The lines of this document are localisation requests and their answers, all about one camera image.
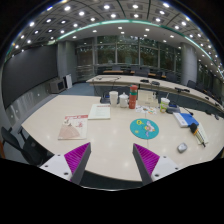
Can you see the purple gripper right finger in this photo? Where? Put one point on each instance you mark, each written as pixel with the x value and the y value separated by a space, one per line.
pixel 151 166

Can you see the green white drink cup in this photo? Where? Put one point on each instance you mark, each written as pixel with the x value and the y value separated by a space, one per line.
pixel 164 103

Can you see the black office chair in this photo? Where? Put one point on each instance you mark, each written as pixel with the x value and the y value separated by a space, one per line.
pixel 34 153

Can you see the white desk calendar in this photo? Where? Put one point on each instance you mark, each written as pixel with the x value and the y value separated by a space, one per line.
pixel 147 98

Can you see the black handled brush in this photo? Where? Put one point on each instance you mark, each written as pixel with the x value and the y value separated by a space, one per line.
pixel 197 133

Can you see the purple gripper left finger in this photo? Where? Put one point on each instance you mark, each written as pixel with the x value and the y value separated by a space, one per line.
pixel 69 166

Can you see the round teal mouse pad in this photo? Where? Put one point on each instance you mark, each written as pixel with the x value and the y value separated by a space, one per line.
pixel 144 128

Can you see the red orange bottle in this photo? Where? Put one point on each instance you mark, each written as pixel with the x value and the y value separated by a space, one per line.
pixel 133 96

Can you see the small grey computer mouse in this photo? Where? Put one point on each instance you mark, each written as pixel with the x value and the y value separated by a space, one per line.
pixel 182 148

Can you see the long curved conference desk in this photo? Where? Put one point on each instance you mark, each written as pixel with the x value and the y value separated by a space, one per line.
pixel 153 84

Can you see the colourful sticker sheet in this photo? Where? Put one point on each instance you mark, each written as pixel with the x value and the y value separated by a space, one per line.
pixel 146 109

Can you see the white closed book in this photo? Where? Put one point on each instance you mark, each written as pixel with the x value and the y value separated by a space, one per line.
pixel 99 111

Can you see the grey box speaker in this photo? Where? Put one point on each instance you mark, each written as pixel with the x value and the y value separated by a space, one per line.
pixel 57 86

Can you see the white paper cup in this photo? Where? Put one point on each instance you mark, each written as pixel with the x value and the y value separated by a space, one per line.
pixel 113 98

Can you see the red pink magazine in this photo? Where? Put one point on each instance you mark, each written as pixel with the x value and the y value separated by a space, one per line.
pixel 74 127

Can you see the white lidded jar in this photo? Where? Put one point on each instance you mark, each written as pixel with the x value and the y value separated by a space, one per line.
pixel 123 100

